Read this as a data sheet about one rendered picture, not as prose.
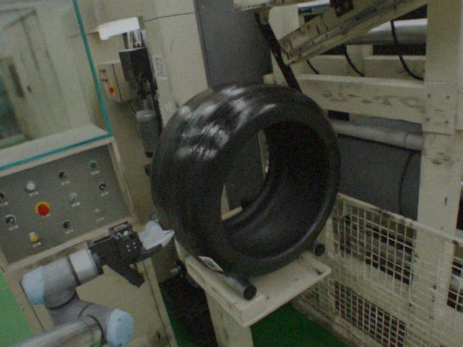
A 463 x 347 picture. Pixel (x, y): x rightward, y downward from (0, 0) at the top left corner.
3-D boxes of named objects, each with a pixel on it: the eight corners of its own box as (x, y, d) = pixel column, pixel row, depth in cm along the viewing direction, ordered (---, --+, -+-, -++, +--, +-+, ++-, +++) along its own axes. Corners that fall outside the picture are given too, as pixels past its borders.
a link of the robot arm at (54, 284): (32, 297, 82) (18, 268, 78) (78, 277, 87) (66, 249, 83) (36, 316, 75) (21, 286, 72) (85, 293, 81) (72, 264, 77)
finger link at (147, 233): (169, 216, 92) (136, 230, 88) (174, 235, 95) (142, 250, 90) (164, 212, 95) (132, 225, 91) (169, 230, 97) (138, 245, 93)
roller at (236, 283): (196, 250, 130) (186, 249, 128) (200, 239, 130) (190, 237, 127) (254, 300, 103) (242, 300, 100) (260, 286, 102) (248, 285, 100)
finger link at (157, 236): (174, 220, 90) (140, 235, 86) (179, 240, 92) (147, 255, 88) (169, 216, 92) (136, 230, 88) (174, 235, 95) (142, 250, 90)
